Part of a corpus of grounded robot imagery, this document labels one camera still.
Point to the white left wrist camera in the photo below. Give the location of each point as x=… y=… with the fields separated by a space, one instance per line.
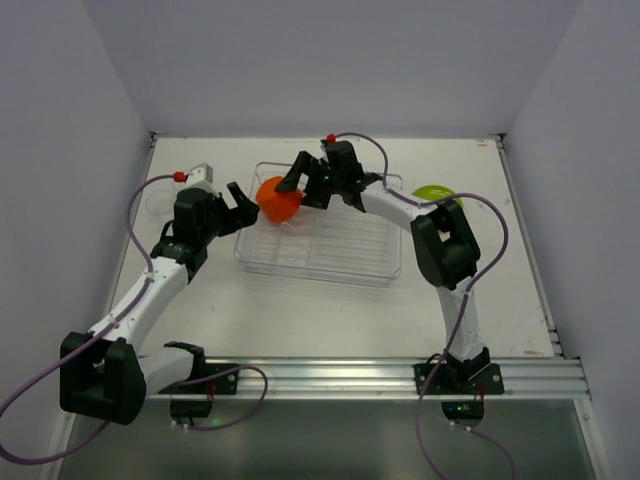
x=200 y=176

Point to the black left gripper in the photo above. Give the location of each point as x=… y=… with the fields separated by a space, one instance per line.
x=226 y=212

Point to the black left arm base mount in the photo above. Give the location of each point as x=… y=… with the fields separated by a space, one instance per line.
x=196 y=401

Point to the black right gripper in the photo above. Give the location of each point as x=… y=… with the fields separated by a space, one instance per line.
x=320 y=181

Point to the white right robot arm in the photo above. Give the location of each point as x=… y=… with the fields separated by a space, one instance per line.
x=446 y=250

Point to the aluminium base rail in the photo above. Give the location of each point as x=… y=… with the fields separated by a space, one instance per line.
x=393 y=379

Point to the black left finger, left gripper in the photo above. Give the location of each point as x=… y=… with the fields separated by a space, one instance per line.
x=246 y=212

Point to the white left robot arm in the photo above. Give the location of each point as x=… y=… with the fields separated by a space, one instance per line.
x=103 y=376

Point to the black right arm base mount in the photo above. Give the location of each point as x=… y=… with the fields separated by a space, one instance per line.
x=473 y=379

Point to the orange plastic cup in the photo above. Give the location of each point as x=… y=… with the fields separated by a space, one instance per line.
x=277 y=207

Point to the green plastic plate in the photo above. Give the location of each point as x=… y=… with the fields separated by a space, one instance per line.
x=432 y=193

